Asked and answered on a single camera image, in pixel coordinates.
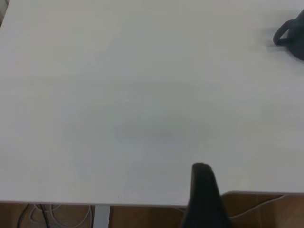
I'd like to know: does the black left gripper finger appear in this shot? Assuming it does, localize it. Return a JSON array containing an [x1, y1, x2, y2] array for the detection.
[[181, 163, 234, 228]]

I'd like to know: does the dark grey ceramic mug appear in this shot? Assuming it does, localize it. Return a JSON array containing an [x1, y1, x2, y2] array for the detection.
[[273, 9, 304, 61]]

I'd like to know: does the grey metal table leg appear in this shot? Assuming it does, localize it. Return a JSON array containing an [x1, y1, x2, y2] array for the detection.
[[95, 206, 111, 228]]

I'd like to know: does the white cable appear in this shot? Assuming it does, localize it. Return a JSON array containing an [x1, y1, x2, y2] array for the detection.
[[28, 204, 94, 228], [228, 194, 289, 219]]

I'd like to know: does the dark cable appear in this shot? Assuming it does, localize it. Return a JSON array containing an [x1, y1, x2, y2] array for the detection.
[[17, 203, 32, 228], [38, 204, 52, 228]]

